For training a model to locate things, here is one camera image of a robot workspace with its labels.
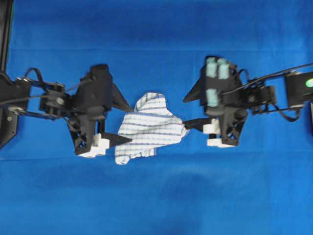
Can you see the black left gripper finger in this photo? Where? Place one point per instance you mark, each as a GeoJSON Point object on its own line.
{"type": "Point", "coordinates": [104, 141]}
{"type": "Point", "coordinates": [118, 100]}

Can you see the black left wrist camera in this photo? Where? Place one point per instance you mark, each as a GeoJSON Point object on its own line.
{"type": "Point", "coordinates": [94, 94]}

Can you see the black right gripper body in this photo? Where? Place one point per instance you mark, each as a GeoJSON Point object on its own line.
{"type": "Point", "coordinates": [224, 124]}

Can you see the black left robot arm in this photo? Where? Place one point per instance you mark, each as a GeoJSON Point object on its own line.
{"type": "Point", "coordinates": [38, 99]}

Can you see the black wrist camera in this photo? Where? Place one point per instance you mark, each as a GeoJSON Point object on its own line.
{"type": "Point", "coordinates": [217, 78]}
{"type": "Point", "coordinates": [94, 94]}

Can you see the blue table cloth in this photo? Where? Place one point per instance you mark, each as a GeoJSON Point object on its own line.
{"type": "Point", "coordinates": [264, 186]}

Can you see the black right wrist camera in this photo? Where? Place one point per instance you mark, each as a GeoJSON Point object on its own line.
{"type": "Point", "coordinates": [217, 78]}

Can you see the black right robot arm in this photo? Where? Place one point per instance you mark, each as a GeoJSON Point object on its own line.
{"type": "Point", "coordinates": [285, 93]}

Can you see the white blue striped towel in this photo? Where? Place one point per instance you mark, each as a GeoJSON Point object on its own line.
{"type": "Point", "coordinates": [150, 126]}

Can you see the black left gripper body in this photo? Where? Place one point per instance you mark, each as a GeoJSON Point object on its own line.
{"type": "Point", "coordinates": [87, 122]}

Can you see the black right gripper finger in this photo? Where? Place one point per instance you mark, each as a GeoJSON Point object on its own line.
{"type": "Point", "coordinates": [198, 91]}
{"type": "Point", "coordinates": [209, 126]}

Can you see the black aluminium table frame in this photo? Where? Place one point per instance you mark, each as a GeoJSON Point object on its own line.
{"type": "Point", "coordinates": [6, 12]}

